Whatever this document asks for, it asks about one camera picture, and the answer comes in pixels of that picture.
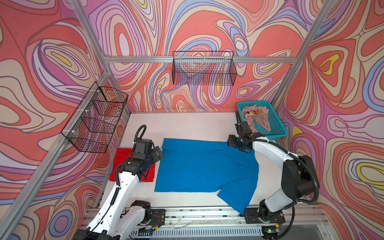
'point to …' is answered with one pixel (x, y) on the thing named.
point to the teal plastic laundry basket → (277, 130)
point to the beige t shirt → (259, 114)
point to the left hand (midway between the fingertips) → (156, 153)
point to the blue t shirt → (196, 166)
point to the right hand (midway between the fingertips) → (233, 145)
